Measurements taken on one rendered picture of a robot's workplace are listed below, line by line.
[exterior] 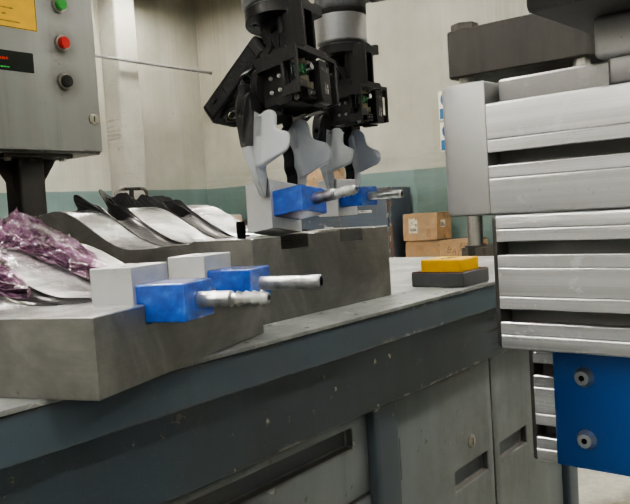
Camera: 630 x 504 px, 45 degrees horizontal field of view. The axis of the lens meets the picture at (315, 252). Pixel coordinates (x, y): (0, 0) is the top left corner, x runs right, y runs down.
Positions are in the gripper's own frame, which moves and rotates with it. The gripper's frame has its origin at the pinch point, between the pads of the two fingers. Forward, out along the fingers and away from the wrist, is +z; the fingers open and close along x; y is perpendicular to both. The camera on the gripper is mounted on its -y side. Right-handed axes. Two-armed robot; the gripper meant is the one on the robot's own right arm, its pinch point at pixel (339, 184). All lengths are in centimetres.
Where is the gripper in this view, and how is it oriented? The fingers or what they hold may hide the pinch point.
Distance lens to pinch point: 115.1
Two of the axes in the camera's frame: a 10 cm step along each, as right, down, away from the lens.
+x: 6.1, -0.8, 7.9
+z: 0.6, 10.0, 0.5
